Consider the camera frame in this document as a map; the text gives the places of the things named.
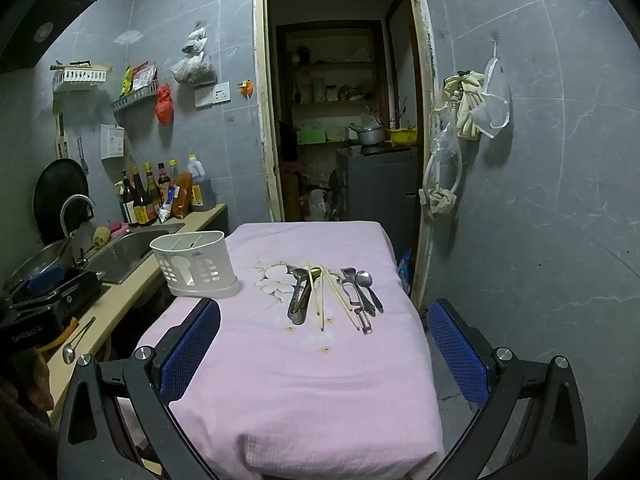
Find plastic oil jug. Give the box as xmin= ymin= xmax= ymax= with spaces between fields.
xmin=186 ymin=154 xmax=217 ymax=211

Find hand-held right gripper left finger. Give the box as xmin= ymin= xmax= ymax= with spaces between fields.
xmin=57 ymin=297 xmax=222 ymax=480

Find white wall basket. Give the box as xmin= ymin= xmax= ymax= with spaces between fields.
xmin=51 ymin=62 xmax=113 ymax=93

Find orange seasoning packet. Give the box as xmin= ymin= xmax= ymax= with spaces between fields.
xmin=172 ymin=171 xmax=194 ymax=219

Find yellow label sauce bottle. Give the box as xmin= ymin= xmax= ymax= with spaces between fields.
xmin=131 ymin=166 xmax=157 ymax=226

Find red plastic bag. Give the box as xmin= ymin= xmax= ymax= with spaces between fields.
xmin=155 ymin=85 xmax=175 ymax=127

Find white plastic utensil holder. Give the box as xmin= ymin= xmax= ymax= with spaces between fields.
xmin=150 ymin=230 xmax=242 ymax=299

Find black induction cooker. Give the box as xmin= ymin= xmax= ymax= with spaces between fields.
xmin=15 ymin=269 xmax=107 ymax=333

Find white wall switch panel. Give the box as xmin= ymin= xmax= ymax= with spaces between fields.
xmin=194 ymin=81 xmax=232 ymax=109

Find black round pan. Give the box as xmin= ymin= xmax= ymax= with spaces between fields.
xmin=32 ymin=158 xmax=91 ymax=246

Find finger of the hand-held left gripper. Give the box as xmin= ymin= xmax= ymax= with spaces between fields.
xmin=10 ymin=264 xmax=68 ymax=311

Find metal tongs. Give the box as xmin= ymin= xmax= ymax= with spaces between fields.
xmin=287 ymin=268 xmax=314 ymax=326

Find cream door frame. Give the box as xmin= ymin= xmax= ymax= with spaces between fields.
xmin=252 ymin=0 xmax=438 ymax=306

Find metal peeler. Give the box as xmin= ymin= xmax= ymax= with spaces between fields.
xmin=343 ymin=280 xmax=375 ymax=336

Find cream knotted rag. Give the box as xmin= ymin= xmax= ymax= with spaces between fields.
xmin=419 ymin=187 xmax=458 ymax=222

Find metal pot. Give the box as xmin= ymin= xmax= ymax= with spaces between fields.
xmin=350 ymin=122 xmax=386 ymax=147

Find clear bag of dried goods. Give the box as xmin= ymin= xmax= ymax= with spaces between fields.
xmin=170 ymin=49 xmax=217 ymax=86

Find wooden spatula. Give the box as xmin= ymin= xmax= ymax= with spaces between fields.
xmin=54 ymin=110 xmax=70 ymax=160

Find pink floral tablecloth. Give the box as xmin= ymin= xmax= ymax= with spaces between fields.
xmin=135 ymin=220 xmax=446 ymax=480

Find red snack packet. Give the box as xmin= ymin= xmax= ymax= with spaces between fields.
xmin=131 ymin=61 xmax=158 ymax=92

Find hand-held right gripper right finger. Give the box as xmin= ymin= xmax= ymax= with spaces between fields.
xmin=427 ymin=298 xmax=588 ymax=480

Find metal spoon with thin handle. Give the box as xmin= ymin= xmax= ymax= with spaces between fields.
xmin=62 ymin=316 xmax=97 ymax=365

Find grey wall rack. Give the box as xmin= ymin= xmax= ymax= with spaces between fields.
xmin=111 ymin=82 xmax=160 ymax=112

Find blue plastic bag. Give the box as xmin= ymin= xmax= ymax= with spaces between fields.
xmin=397 ymin=249 xmax=413 ymax=296

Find dark pump bottle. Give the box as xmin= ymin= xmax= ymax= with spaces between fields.
xmin=119 ymin=180 xmax=138 ymax=226

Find black range hood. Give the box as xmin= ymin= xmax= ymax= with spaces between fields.
xmin=0 ymin=0 xmax=97 ymax=75

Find wooden shelf unit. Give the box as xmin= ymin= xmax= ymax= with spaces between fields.
xmin=275 ymin=20 xmax=386 ymax=221

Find white hanging holder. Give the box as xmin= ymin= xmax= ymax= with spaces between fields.
xmin=100 ymin=124 xmax=126 ymax=162

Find metal faucet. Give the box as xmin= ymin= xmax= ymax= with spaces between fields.
xmin=60 ymin=194 xmax=97 ymax=266

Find dark sauce bottle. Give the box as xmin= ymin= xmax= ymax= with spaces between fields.
xmin=144 ymin=161 xmax=162 ymax=211
xmin=156 ymin=161 xmax=172 ymax=206

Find person's left hand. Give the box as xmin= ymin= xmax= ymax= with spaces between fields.
xmin=27 ymin=349 xmax=56 ymax=411

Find white knotted plastic bag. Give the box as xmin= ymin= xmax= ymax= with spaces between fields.
xmin=181 ymin=22 xmax=208 ymax=56

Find large metal spoon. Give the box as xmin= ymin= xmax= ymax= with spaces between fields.
xmin=356 ymin=270 xmax=385 ymax=314

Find metal fork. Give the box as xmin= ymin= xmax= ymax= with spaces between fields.
xmin=340 ymin=267 xmax=376 ymax=317

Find steel sink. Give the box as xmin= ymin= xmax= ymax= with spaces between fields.
xmin=82 ymin=223 xmax=187 ymax=285

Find grey cabinet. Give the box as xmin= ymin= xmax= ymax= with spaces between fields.
xmin=335 ymin=146 xmax=421 ymax=261

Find white blue packet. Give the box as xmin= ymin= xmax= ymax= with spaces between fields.
xmin=157 ymin=185 xmax=181 ymax=223

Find metal wok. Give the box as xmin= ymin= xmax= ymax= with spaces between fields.
xmin=2 ymin=237 xmax=76 ymax=291

